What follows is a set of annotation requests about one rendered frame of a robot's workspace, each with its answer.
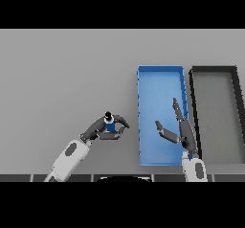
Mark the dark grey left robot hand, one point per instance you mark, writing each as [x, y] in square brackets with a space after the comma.
[94, 129]

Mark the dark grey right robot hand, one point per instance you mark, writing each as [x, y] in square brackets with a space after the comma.
[186, 134]

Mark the blue pipe with dark end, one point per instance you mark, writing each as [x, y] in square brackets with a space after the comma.
[109, 122]

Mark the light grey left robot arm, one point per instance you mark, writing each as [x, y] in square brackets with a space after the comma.
[68, 161]

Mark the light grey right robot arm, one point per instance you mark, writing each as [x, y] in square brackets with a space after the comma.
[194, 169]

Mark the blue bin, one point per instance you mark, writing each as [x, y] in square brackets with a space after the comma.
[159, 117]

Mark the dark grey bin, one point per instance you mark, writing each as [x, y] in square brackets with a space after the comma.
[218, 117]

